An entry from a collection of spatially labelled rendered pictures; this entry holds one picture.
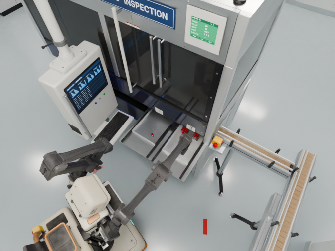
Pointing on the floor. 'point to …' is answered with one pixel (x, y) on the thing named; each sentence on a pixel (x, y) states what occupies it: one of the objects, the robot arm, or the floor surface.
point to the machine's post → (226, 80)
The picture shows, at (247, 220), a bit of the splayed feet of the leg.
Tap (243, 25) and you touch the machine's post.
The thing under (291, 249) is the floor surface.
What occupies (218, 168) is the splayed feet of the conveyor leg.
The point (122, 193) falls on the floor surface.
